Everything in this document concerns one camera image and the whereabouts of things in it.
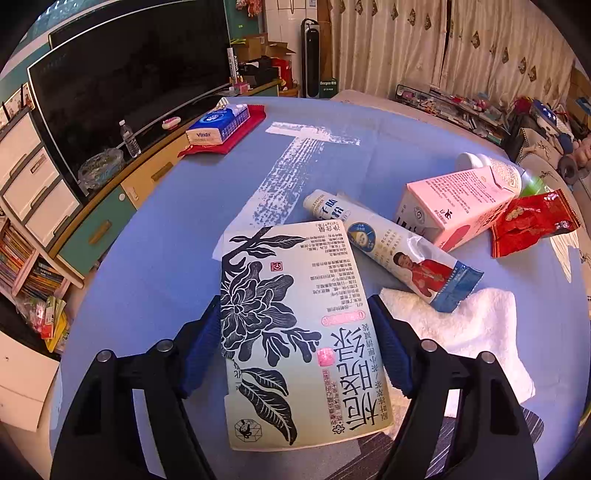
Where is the clear water bottle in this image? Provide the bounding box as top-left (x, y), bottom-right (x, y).
top-left (119, 120), bottom-right (141, 159)

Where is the white drawer unit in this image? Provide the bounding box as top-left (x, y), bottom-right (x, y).
top-left (0, 108), bottom-right (84, 245)

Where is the white bottle with green label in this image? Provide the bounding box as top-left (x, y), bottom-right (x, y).
top-left (456, 152), bottom-right (548, 199)

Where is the beige sofa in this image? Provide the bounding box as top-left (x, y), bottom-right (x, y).
top-left (515, 124), bottom-right (591, 185)

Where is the black flat television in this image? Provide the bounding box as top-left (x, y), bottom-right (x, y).
top-left (48, 0), bottom-right (227, 49)

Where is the large curved television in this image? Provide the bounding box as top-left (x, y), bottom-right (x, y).
top-left (27, 23), bottom-right (232, 204)

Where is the white towel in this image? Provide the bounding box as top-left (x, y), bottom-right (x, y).
top-left (379, 287), bottom-right (536, 402)

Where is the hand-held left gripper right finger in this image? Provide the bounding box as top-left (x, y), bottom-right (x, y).
top-left (367, 295), bottom-right (541, 480)

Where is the pink milk carton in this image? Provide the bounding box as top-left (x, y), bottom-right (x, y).
top-left (396, 167), bottom-right (525, 252)

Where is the pile of snack bags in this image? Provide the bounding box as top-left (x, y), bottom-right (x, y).
top-left (16, 295), bottom-right (72, 354)

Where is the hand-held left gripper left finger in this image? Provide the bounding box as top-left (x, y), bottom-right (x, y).
top-left (50, 295), bottom-right (222, 480)

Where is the black bag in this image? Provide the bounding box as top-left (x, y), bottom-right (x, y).
top-left (238, 58), bottom-right (282, 86)

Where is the shelf of books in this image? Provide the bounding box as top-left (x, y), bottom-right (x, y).
top-left (0, 219), bottom-right (70, 301)

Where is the floral print tea carton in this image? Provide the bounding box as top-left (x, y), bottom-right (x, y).
top-left (221, 222), bottom-right (393, 452)

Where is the red snack packet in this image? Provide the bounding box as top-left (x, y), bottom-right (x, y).
top-left (490, 189), bottom-right (581, 258)

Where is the floral mattress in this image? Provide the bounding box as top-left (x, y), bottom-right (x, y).
top-left (330, 90), bottom-right (462, 125)

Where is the stack of cardboard boxes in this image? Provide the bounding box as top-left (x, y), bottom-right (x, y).
top-left (570, 69), bottom-right (591, 116)

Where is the white cardboard box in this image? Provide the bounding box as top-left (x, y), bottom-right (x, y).
top-left (0, 330), bottom-right (61, 432)

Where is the red cloth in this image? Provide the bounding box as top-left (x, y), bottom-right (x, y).
top-left (178, 104), bottom-right (267, 158)

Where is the red box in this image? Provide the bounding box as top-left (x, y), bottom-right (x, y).
top-left (272, 58), bottom-right (296, 90)

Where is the black tower fan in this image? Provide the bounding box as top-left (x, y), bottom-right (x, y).
top-left (301, 18), bottom-right (340, 99)

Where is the white toothpaste tube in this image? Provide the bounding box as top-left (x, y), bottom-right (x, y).
top-left (302, 189), bottom-right (485, 313)

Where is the open cardboard box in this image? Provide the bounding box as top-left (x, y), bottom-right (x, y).
top-left (231, 33), bottom-right (296, 63)

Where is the glass coffee table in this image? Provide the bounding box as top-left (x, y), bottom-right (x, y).
top-left (394, 83), bottom-right (513, 139)

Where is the beige embroidered curtain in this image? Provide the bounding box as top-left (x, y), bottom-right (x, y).
top-left (445, 0), bottom-right (578, 121)
top-left (330, 0), bottom-right (451, 100)

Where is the blue tissue pack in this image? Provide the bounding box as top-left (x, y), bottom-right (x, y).
top-left (186, 105), bottom-right (250, 146)

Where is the green and yellow tv cabinet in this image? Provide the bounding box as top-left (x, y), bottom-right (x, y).
top-left (50, 78), bottom-right (282, 289)

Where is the glass ashtray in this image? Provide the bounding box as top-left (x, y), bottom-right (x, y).
top-left (78, 148), bottom-right (125, 190)

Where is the white long box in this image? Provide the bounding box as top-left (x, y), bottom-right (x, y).
top-left (226, 46), bottom-right (241, 86)

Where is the dark neck pillow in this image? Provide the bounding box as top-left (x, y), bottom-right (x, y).
top-left (556, 154), bottom-right (580, 183)

